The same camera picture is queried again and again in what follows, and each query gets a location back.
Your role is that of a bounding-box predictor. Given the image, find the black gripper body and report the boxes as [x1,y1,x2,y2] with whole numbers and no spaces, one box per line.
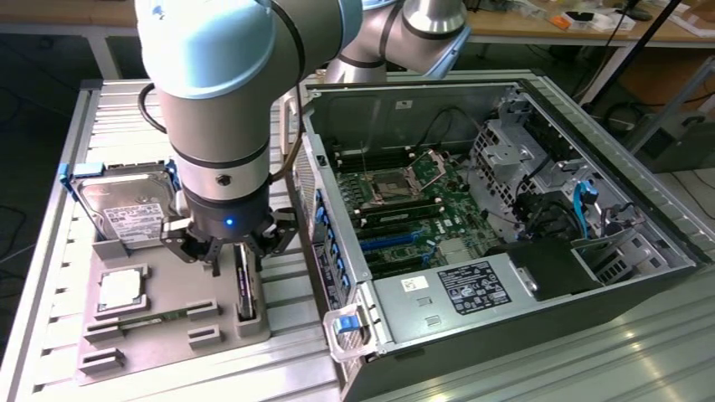
[183,190,275,248]

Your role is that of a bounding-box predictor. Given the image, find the graphics card with black fan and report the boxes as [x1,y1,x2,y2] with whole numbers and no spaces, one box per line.
[232,241,263,324]

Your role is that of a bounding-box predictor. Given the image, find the grey parts rack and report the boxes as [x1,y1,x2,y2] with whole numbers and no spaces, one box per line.
[72,190,274,389]

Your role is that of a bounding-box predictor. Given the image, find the hard disk in blue carrier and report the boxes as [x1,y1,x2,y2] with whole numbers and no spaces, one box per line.
[59,158,183,251]

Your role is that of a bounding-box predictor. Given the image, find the silver CPU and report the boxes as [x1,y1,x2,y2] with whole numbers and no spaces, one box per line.
[95,270,144,312]

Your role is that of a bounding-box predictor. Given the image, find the green RAM stick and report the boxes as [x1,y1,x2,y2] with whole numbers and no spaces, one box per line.
[114,307,190,330]

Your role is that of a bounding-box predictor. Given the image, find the blue expansion slot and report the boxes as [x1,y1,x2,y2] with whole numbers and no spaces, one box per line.
[359,232,420,252]

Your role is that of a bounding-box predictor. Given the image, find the installed black RAM stick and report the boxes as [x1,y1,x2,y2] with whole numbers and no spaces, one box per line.
[356,199,446,223]

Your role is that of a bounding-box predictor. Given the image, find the CPU socket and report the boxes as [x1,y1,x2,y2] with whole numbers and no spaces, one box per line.
[366,169,415,202]

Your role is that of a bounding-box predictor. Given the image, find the grey power supply with labels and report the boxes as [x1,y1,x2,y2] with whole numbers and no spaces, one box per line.
[371,250,542,345]

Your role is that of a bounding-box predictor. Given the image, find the silver chipset heat sink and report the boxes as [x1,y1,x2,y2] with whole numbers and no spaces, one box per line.
[435,240,474,263]

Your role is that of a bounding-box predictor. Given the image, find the metal socket cover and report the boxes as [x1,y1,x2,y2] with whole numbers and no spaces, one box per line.
[407,148,451,185]

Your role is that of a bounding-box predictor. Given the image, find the green motherboard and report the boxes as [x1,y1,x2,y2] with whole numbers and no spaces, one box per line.
[328,142,502,281]

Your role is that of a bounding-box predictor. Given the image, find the metal disk bay cage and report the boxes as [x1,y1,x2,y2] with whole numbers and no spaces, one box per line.
[471,118,567,188]

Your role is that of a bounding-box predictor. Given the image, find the black plastic cover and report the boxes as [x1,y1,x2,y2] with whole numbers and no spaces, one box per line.
[484,239,606,303]

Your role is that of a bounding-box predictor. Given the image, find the open PC case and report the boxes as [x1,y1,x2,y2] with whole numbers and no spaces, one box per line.
[279,77,715,402]

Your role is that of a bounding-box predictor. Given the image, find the wooden desk white legs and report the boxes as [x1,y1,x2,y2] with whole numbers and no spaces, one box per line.
[0,0,715,83]

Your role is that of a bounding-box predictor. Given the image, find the black orange tray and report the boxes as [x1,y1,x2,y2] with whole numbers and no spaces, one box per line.
[550,10,601,30]

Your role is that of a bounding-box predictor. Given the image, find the grey floor cabinet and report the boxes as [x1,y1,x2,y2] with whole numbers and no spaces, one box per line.
[630,111,715,173]

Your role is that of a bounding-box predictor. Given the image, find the white box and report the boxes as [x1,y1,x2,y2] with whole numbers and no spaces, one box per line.
[591,13,638,33]

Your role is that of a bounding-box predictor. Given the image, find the black tripod pole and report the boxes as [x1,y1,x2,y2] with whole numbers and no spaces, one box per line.
[578,0,686,108]

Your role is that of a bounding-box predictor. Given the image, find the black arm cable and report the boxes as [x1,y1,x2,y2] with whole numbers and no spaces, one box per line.
[136,79,307,188]

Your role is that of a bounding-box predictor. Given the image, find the blue disk wire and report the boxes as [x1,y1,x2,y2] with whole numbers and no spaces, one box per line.
[570,178,601,246]

